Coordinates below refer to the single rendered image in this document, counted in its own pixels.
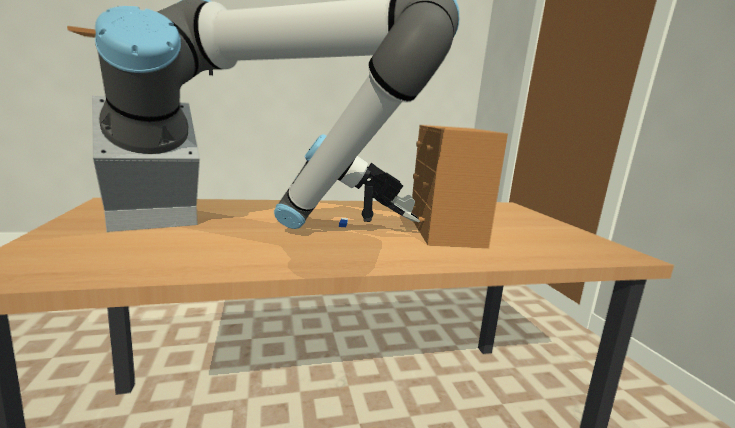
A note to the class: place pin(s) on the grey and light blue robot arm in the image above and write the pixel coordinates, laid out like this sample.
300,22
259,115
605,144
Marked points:
143,69

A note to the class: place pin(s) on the brown wooden chest of drawers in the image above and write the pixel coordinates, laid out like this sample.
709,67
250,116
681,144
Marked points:
468,173

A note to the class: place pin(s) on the brown wooden drawer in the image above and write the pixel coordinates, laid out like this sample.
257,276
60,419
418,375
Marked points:
433,144
421,143
418,176
428,184
416,208
425,215

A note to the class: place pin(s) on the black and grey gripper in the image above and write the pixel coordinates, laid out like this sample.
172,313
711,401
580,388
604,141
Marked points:
385,191

